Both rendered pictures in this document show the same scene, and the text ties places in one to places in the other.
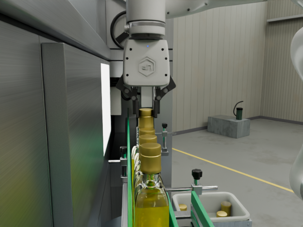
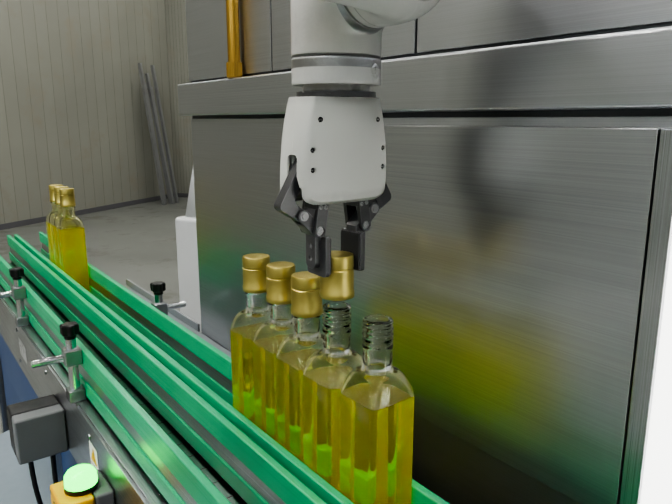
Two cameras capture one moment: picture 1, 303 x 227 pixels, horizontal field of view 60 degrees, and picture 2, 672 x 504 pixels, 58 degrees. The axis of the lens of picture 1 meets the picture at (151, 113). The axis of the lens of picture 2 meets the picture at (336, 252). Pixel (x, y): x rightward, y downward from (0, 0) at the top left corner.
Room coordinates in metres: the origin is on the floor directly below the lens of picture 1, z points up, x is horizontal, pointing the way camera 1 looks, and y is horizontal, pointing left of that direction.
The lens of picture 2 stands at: (1.09, -0.30, 1.50)
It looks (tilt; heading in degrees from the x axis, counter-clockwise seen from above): 12 degrees down; 149
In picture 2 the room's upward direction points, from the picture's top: straight up
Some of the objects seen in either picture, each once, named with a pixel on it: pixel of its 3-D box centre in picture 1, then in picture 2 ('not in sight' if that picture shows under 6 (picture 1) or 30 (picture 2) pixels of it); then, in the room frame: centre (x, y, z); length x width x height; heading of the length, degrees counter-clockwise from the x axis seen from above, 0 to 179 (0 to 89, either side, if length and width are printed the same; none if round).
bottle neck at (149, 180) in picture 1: (150, 170); (256, 289); (0.42, 0.00, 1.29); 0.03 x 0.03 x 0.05
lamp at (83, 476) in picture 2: not in sight; (80, 477); (0.26, -0.20, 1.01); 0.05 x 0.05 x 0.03
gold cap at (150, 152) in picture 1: (150, 157); (256, 272); (0.42, 0.00, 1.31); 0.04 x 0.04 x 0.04
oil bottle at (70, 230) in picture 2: not in sight; (71, 244); (-0.52, -0.09, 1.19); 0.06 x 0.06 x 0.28; 5
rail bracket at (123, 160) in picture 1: (118, 165); not in sight; (0.91, 0.12, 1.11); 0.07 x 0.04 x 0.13; 95
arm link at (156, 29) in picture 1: (144, 31); (338, 75); (0.59, 0.01, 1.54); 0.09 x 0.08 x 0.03; 95
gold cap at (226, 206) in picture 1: (226, 209); not in sight; (0.87, -0.27, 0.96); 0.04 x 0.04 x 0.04
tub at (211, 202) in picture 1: (208, 216); not in sight; (0.81, -0.19, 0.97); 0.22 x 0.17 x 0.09; 95
